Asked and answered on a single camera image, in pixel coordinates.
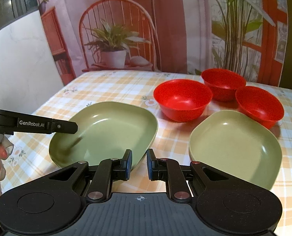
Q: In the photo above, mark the printed room scene backdrop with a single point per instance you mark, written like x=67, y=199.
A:
x=173, y=29

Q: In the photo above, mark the checked floral tablecloth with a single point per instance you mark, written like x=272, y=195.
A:
x=111, y=88

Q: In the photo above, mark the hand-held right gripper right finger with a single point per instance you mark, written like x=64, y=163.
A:
x=150, y=164

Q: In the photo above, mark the red bowl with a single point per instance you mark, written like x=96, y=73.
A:
x=222, y=83
x=261, y=108
x=182, y=103

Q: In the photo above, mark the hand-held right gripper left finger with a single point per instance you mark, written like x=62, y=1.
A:
x=128, y=163

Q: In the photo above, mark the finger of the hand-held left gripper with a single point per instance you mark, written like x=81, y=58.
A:
x=65, y=125

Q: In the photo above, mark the green plate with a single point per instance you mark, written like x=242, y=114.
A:
x=106, y=132
x=231, y=147

